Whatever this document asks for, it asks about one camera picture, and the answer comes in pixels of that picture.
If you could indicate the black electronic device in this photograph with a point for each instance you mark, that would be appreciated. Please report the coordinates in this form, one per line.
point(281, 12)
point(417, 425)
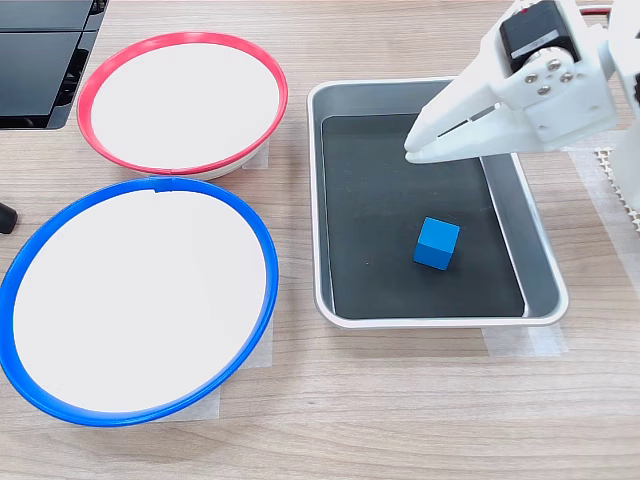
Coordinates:
point(35, 75)

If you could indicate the steel tray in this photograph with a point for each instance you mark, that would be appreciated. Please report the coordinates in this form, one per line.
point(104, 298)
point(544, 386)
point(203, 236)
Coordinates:
point(542, 280)

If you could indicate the black tray mat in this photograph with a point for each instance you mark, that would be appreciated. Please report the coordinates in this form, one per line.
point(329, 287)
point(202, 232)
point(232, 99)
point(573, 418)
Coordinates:
point(375, 210)

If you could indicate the small black rounded object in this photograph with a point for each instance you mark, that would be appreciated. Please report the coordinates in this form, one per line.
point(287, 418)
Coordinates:
point(7, 219)

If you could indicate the white plate with red rim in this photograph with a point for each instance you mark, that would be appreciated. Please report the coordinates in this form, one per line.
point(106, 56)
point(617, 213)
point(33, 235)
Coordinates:
point(185, 100)

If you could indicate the white plate with blue rim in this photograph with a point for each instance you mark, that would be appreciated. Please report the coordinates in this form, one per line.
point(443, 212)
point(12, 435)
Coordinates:
point(140, 300)

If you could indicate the pale perforated base plate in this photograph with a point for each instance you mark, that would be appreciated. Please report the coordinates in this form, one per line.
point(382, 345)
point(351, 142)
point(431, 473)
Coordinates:
point(604, 159)

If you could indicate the translucent tape sheet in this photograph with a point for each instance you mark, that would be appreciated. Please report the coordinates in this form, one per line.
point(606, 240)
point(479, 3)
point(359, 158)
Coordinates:
point(261, 155)
point(595, 200)
point(257, 350)
point(525, 342)

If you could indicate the small blue cube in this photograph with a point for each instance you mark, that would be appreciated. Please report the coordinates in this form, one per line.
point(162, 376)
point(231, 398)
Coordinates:
point(436, 245)

